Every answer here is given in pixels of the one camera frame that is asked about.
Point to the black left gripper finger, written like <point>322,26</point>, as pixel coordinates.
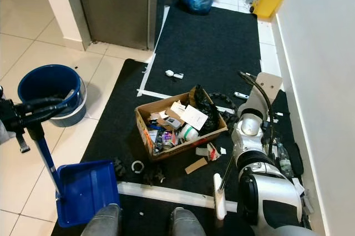
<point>52,114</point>
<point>47,103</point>

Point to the white-headed broom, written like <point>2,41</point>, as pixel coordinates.
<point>219,197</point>

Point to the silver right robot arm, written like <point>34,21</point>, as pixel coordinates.
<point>277,197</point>

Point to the black floor mat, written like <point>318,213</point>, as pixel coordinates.
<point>116,136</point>
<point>211,41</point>

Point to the blue plastic bucket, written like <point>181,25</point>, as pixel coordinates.
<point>50,80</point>

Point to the black trash clump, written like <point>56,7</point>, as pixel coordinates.
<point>156,176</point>
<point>120,166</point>

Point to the cardboard box of trash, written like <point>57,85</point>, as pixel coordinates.
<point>158,150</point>

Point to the stainless steel cabinet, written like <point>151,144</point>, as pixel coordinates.
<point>116,5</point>

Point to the grey robot left leg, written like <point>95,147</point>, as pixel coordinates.
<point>105,222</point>

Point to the grey robot leg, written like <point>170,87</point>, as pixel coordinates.
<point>186,225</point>
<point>105,222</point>

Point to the small white crumpled object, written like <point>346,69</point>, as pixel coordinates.
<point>172,74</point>

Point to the white paper sheet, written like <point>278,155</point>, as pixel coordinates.
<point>195,116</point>

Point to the brown cardboard scrap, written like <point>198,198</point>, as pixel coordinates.
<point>196,166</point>

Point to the black plastic bag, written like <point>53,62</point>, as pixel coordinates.
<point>209,108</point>

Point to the white red wrapper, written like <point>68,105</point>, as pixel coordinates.
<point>209,152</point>

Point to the grey robot right leg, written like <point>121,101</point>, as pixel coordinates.
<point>186,225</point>

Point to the small grey blue object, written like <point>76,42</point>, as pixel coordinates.
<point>240,95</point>

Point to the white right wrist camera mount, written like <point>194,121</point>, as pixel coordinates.
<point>270,83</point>

